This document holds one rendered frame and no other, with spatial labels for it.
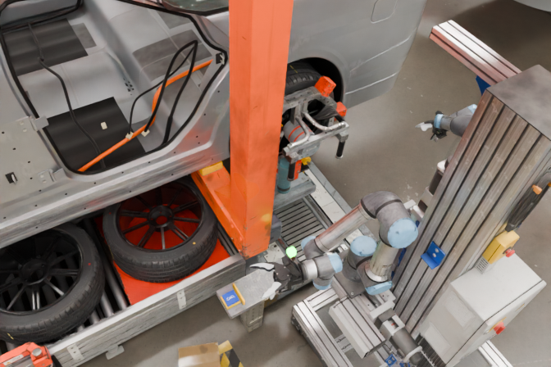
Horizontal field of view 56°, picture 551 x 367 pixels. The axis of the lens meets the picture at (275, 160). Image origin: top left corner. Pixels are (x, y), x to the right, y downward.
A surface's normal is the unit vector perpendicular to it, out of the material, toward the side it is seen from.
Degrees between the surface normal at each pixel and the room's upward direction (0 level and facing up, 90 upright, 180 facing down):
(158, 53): 6
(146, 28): 6
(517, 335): 0
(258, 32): 90
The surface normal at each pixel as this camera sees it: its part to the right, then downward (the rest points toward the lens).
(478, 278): 0.06, -0.65
